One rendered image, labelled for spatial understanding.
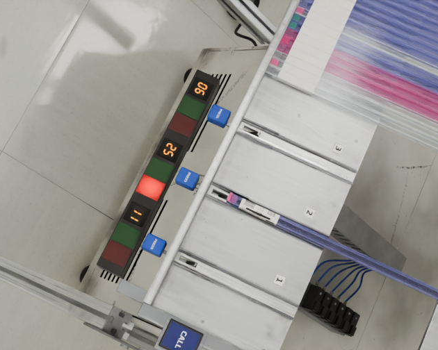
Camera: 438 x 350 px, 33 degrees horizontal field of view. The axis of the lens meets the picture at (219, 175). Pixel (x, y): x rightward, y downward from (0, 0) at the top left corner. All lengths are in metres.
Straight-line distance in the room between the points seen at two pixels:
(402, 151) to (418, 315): 0.39
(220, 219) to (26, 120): 0.75
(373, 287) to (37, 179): 0.79
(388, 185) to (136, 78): 0.69
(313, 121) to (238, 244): 0.22
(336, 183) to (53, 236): 0.86
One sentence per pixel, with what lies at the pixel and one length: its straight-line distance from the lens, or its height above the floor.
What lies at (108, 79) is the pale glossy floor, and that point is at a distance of 1.83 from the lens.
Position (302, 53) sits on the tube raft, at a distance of 1.17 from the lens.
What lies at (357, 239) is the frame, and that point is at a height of 0.66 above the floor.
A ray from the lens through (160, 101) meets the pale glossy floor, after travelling 1.92.
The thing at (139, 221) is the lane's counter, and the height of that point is 0.66.
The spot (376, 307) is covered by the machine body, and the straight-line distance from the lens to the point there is 1.62.
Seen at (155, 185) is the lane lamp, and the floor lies 0.66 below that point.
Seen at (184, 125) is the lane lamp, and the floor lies 0.66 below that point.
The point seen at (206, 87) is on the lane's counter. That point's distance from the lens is 1.15.
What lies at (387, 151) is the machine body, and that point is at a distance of 1.57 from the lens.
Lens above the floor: 1.55
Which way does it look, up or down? 49 degrees down
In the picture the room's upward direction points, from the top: 99 degrees clockwise
